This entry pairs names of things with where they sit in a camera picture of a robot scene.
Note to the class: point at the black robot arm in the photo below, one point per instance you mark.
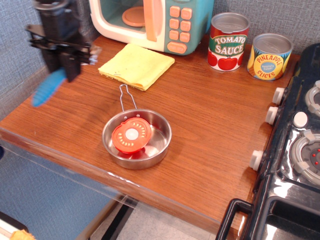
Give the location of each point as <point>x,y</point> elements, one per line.
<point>50,2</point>

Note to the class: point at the white stove knob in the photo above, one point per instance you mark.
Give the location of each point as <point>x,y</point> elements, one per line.
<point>278,95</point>
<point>271,115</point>
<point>256,159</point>

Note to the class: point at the pineapple slices can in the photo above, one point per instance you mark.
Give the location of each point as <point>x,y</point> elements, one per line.
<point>269,56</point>

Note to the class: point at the white stove knob lower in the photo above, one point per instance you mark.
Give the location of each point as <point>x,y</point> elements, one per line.
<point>256,159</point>

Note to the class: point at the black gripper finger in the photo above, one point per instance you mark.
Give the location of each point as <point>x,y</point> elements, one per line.
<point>71,65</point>
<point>51,59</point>

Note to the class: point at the small steel pan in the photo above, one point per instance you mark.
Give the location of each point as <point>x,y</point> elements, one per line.
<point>154,152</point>

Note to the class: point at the white stove knob upper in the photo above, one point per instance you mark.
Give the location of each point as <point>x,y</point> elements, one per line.
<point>278,95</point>

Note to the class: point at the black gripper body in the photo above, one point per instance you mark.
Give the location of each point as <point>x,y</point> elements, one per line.
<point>59,30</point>

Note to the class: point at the blue handled metal fork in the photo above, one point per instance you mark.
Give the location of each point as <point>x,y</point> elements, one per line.
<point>48,87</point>

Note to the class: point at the yellow folded towel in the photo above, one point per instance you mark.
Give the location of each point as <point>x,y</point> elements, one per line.
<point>136,66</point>

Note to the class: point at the red toy tomato slice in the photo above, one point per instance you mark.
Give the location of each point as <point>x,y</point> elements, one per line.
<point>131,135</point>

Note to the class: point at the toy microwave teal and cream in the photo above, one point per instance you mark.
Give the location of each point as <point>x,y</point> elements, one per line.
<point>171,26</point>

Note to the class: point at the orange microwave plate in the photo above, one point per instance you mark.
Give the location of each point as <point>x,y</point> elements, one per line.
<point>134,16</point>

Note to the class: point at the white stove knob middle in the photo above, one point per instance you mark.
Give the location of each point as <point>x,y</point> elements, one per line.
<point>271,115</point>

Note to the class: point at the black toy stove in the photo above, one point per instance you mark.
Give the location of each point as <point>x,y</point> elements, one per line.
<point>286,192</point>

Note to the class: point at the tomato sauce can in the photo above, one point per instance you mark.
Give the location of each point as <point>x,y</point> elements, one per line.
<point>227,41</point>

